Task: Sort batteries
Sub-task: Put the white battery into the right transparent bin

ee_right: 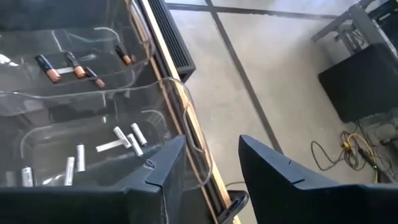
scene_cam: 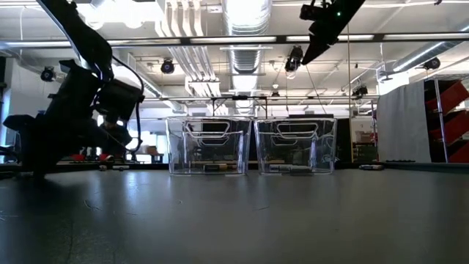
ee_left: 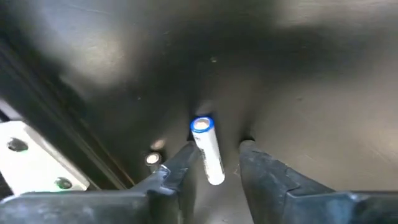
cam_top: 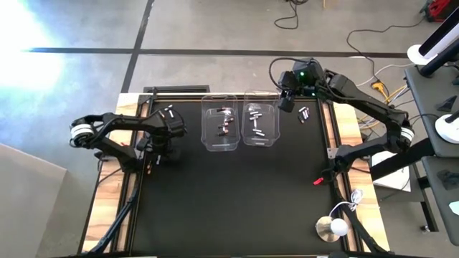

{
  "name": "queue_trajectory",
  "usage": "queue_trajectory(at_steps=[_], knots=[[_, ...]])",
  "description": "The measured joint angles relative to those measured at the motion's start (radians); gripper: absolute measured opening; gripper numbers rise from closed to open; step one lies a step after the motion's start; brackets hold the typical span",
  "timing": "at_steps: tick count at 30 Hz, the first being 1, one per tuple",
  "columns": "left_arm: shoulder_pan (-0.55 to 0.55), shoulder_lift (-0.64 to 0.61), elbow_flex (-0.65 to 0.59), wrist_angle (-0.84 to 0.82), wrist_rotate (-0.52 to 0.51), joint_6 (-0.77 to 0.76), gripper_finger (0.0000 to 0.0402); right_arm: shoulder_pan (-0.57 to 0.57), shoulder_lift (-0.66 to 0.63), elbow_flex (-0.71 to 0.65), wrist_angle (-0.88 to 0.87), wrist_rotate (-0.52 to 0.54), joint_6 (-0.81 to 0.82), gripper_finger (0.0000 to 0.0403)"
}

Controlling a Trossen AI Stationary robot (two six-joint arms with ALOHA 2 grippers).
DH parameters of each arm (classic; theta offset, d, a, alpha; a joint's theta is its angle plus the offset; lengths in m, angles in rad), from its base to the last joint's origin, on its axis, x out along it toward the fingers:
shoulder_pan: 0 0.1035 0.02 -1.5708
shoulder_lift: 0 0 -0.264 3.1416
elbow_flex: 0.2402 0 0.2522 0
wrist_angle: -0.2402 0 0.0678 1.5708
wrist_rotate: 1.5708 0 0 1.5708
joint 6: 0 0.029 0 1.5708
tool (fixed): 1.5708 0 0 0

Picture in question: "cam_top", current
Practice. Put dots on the black metal rig frame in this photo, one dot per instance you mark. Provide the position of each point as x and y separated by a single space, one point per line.
131 215

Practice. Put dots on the grey flat panel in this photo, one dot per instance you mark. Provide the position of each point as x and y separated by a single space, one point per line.
25 208

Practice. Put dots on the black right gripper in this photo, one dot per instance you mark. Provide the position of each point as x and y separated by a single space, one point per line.
308 77

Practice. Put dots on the light bar on white base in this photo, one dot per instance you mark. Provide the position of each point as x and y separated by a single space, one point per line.
416 55

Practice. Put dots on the dark grey side table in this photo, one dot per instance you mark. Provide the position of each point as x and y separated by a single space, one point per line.
435 215
426 100

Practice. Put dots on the lamp with white round base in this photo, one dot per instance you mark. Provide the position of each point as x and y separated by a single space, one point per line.
448 130

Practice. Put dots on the red toolbox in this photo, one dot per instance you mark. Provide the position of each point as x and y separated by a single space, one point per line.
439 9

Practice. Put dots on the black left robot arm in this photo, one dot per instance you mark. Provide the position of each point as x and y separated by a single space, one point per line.
125 122

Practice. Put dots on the white flat board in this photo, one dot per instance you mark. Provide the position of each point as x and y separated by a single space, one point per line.
394 179

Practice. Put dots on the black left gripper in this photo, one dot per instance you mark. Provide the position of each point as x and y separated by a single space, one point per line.
166 143

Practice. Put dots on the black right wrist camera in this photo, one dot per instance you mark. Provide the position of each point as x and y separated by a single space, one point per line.
288 80

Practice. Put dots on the silver metal bracket plate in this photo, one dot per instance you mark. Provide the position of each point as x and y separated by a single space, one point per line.
332 152

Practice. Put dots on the black diagonal beam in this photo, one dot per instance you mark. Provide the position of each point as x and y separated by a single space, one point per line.
401 161

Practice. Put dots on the white ball on metal disc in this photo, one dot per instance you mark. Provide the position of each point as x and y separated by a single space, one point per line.
339 226

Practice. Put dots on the clear plastic bin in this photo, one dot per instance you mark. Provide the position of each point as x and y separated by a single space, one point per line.
211 141
251 141

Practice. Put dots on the small red clip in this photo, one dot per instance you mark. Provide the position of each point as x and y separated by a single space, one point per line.
318 181

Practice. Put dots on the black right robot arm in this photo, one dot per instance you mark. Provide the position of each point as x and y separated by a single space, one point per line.
365 102

